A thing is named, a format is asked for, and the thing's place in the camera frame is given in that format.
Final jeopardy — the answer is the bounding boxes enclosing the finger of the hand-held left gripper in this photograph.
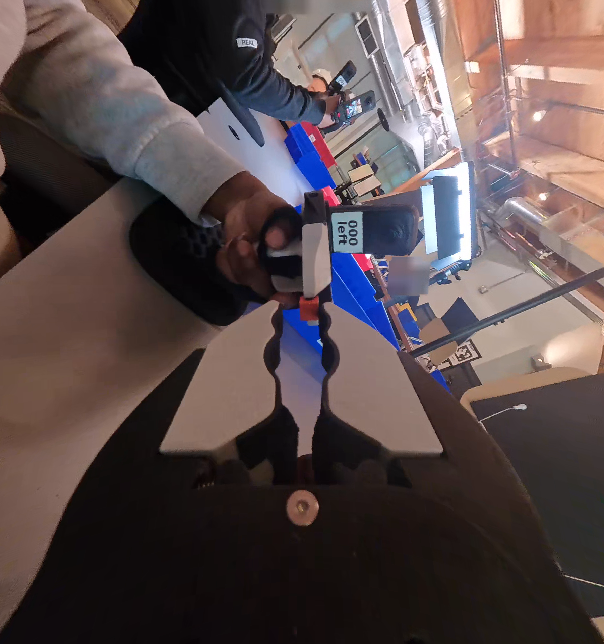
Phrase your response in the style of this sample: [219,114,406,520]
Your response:
[301,221,332,299]

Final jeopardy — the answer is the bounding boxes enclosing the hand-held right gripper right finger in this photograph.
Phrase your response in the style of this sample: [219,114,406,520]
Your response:
[320,302,444,458]

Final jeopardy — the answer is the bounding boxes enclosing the white top side table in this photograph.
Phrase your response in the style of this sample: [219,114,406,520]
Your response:
[346,163,384,198]

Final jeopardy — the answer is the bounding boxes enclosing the black light stand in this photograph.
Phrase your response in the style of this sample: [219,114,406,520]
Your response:
[430,257,476,287]

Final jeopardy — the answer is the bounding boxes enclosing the silver air duct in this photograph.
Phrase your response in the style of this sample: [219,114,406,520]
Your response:
[475,194,604,298]

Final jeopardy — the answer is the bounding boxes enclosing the person's left forearm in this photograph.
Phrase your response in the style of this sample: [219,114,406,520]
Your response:
[0,0,247,227]

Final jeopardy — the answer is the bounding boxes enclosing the black handheld camera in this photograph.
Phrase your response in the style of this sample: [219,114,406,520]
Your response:
[327,59,379,127]

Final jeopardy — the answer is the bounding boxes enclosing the red plastic bin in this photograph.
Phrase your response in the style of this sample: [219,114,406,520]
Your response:
[321,185,374,272]
[301,121,339,168]

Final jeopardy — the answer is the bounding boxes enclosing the black curved strap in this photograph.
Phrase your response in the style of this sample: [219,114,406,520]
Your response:
[216,80,266,148]

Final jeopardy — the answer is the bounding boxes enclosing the black quilted wrist pad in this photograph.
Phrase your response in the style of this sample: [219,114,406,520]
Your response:
[128,199,283,327]

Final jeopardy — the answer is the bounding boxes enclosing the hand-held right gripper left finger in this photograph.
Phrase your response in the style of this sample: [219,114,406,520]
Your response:
[159,301,284,456]

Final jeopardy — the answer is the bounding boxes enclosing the fiducial marker sheet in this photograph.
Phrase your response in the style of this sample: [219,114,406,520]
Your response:
[443,338,485,367]

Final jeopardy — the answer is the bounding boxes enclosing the person's left hand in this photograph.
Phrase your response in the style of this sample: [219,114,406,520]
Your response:
[201,171,303,308]

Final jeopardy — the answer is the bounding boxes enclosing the black panel wooden rim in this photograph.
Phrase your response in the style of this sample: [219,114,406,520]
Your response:
[460,367,604,622]

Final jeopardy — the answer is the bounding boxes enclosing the LED light panel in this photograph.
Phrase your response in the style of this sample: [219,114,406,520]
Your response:
[420,160,479,263]

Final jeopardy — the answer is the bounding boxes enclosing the black boom pole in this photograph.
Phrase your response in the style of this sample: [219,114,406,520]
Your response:
[410,259,604,359]

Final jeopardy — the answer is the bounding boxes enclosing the blue plastic bin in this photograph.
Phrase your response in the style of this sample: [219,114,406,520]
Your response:
[281,204,401,375]
[283,123,337,192]

